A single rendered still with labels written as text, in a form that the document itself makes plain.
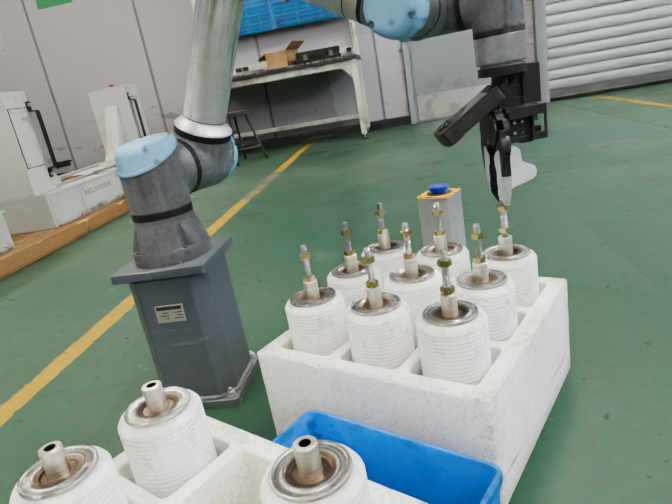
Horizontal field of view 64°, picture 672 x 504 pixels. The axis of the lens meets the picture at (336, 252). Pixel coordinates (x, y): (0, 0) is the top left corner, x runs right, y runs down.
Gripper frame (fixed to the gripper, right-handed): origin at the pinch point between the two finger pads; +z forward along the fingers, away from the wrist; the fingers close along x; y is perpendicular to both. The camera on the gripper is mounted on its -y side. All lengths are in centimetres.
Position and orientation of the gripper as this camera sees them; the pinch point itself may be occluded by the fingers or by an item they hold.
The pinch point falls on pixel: (497, 196)
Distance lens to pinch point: 91.1
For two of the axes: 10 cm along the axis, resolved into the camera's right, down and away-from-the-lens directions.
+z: 1.7, 9.4, 3.0
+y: 9.8, -1.8, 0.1
